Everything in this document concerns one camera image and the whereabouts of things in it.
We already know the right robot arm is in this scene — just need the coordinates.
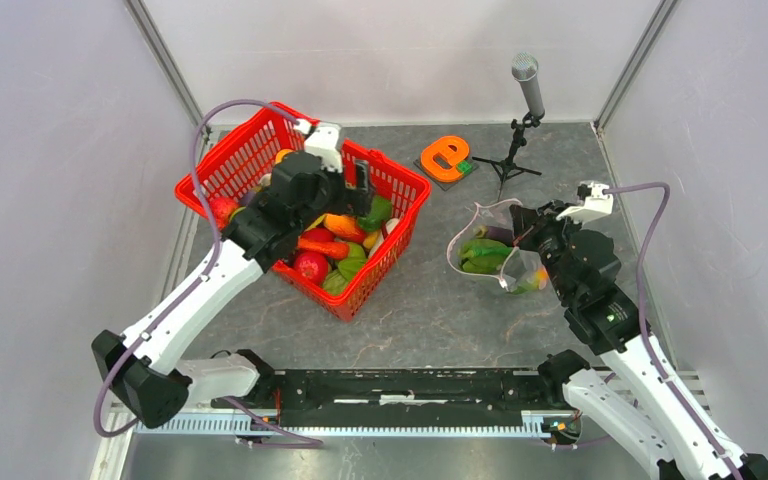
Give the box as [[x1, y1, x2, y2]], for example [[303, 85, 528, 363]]
[[509, 201, 768, 479]]

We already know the black microphone tripod stand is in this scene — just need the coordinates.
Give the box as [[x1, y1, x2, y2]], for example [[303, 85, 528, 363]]
[[471, 112, 543, 200]]

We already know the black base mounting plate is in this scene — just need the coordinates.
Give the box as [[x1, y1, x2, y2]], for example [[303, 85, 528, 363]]
[[238, 368, 582, 430]]

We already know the red toy apple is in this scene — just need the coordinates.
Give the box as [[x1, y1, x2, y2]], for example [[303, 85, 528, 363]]
[[292, 251, 331, 286]]

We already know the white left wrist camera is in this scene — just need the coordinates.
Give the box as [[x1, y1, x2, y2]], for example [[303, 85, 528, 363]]
[[293, 118, 344, 173]]

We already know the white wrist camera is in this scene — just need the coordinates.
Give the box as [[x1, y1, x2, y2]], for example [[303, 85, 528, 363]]
[[556, 181, 614, 224], [293, 118, 344, 173]]

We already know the orange letter e block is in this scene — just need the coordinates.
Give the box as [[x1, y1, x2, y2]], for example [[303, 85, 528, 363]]
[[418, 135, 473, 188]]

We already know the purple toy eggplant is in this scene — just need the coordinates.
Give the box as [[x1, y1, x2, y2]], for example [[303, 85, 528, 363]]
[[475, 225, 514, 247]]

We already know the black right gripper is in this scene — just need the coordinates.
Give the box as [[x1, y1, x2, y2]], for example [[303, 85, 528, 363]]
[[509, 199, 584, 302]]

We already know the clear dotted zip bag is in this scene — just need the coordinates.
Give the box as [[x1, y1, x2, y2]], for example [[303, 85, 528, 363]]
[[446, 199, 549, 295]]

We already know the green toy leafy vegetable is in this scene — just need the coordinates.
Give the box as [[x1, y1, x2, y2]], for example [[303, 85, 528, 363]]
[[506, 267, 549, 295]]

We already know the light green toy cabbage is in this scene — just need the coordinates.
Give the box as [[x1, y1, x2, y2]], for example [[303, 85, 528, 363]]
[[321, 242, 367, 296]]

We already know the green toy bell pepper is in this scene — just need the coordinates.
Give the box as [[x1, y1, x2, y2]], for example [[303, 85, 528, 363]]
[[356, 195, 393, 233]]

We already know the orange yellow round fruit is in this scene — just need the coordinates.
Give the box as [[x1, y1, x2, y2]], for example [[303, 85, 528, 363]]
[[274, 149, 293, 165]]

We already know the grey microphone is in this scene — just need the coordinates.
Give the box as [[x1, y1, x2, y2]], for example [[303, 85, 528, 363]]
[[511, 52, 545, 120]]

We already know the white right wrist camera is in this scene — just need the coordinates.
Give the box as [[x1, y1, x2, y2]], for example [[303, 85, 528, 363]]
[[556, 181, 614, 224]]

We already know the red toy pomegranate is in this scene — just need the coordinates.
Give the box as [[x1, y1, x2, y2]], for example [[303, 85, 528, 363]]
[[301, 227, 335, 243]]

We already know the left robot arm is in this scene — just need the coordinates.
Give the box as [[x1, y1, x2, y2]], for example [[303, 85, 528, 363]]
[[91, 152, 375, 429]]

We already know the red plastic shopping basket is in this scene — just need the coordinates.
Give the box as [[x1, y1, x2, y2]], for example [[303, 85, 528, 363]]
[[175, 102, 431, 322]]

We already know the red strawberry toy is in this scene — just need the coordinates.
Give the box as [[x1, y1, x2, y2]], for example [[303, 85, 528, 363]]
[[208, 197, 240, 230]]

